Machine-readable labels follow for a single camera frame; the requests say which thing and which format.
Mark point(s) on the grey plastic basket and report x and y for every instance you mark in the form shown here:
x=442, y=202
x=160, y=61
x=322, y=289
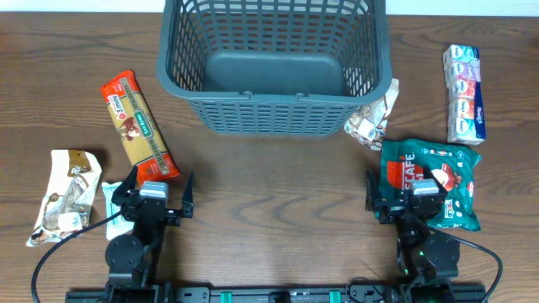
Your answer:
x=275, y=67

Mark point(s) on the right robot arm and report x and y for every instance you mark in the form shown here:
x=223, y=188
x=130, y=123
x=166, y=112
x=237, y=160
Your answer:
x=427, y=258

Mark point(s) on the white brown snack bag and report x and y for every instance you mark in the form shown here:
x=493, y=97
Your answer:
x=68, y=201
x=368, y=124

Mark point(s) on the San Remo spaghetti packet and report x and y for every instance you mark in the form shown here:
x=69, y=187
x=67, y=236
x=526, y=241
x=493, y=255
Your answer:
x=137, y=129

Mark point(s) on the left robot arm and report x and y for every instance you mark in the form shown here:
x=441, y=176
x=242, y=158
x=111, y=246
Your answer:
x=132, y=258

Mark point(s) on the Kleenex tissue multipack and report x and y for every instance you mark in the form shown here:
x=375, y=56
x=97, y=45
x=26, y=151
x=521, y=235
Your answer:
x=462, y=70

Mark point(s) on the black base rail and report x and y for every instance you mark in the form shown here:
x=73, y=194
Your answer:
x=348, y=294

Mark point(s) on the green Nescafe coffee bag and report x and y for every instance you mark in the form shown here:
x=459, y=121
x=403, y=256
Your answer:
x=403, y=162

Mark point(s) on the light blue snack bar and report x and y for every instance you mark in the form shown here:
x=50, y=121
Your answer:
x=119, y=225

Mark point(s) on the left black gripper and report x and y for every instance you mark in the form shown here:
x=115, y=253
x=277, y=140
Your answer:
x=151, y=209

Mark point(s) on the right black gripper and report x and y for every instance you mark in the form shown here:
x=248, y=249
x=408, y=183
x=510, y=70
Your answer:
x=406, y=209

